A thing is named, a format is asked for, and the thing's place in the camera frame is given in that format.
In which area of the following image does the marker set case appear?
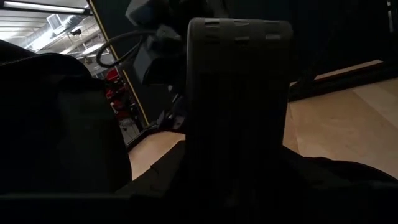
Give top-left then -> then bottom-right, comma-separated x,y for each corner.
184,17 -> 295,203

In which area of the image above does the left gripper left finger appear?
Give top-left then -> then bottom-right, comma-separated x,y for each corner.
114,140 -> 188,200

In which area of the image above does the ceiling light strip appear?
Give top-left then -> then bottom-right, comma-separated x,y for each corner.
2,0 -> 91,15

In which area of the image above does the yellow cable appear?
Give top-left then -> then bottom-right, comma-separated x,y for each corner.
88,0 -> 150,126

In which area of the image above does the red bin rack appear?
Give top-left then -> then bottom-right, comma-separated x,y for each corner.
103,66 -> 133,123

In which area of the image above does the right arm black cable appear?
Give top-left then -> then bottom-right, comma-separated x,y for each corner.
95,29 -> 157,70

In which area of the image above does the ceiling air duct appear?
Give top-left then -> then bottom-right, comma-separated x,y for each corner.
18,13 -> 91,52

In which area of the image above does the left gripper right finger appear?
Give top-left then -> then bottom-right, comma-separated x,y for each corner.
280,145 -> 398,200

